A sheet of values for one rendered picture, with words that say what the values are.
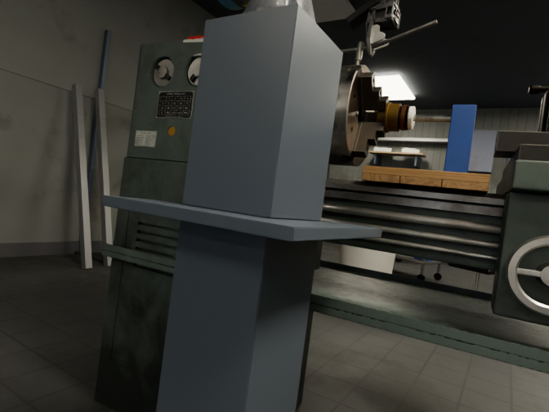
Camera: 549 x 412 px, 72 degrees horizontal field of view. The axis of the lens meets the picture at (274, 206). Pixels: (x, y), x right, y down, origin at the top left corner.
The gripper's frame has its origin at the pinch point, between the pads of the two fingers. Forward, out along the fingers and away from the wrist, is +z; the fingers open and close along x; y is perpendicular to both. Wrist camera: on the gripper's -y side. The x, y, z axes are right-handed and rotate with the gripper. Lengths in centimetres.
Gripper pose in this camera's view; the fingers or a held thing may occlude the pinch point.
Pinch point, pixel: (368, 52)
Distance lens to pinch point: 136.0
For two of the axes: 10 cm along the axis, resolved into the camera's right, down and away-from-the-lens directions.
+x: 5.7, 1.8, 8.0
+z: -1.8, 9.8, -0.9
